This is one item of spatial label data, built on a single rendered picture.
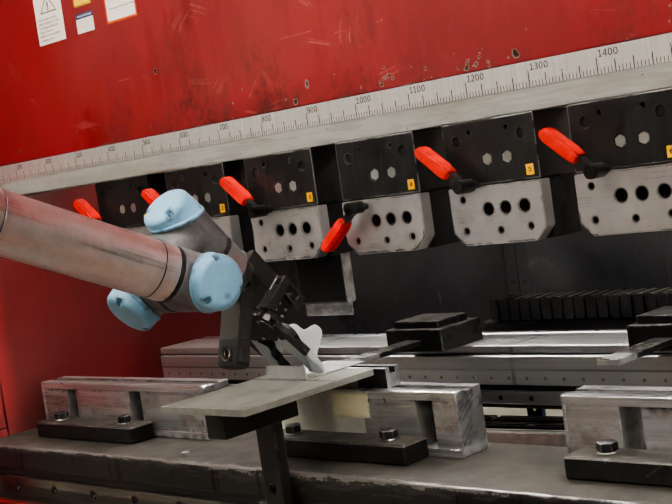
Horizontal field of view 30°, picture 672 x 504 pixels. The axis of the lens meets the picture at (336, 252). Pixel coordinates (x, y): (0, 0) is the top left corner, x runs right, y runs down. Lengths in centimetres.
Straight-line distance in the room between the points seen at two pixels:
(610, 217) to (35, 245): 69
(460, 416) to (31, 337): 111
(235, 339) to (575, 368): 53
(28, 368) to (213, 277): 108
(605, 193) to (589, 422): 30
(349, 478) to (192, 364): 87
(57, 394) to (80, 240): 105
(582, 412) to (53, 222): 71
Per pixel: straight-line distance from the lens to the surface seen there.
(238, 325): 181
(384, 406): 187
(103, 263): 152
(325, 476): 181
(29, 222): 148
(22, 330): 260
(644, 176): 153
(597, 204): 157
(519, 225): 164
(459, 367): 210
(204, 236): 175
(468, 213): 168
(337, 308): 193
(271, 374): 192
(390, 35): 175
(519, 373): 203
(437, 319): 207
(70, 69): 232
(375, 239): 180
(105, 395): 240
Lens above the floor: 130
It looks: 4 degrees down
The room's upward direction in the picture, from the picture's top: 8 degrees counter-clockwise
